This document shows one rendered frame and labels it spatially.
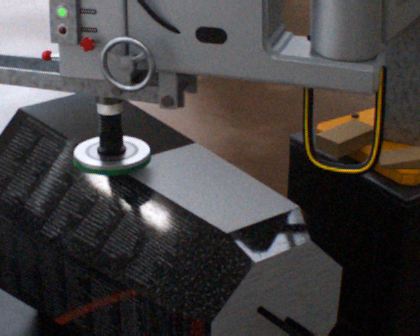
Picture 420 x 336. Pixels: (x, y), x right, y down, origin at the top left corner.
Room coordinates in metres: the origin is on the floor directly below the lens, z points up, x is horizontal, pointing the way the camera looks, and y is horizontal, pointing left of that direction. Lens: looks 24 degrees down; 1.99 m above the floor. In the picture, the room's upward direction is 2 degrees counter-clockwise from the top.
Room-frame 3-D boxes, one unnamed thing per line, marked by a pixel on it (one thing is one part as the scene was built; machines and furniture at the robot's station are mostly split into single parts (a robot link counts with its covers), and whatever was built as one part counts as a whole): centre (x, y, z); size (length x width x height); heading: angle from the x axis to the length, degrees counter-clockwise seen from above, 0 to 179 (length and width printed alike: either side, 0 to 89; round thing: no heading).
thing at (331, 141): (2.75, -0.66, 0.81); 0.20 x 0.10 x 0.05; 128
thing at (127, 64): (2.38, 0.01, 1.20); 0.15 x 0.10 x 0.15; 68
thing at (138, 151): (2.54, 0.08, 0.87); 0.21 x 0.21 x 0.01
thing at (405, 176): (2.83, -0.90, 0.76); 0.49 x 0.49 x 0.05; 30
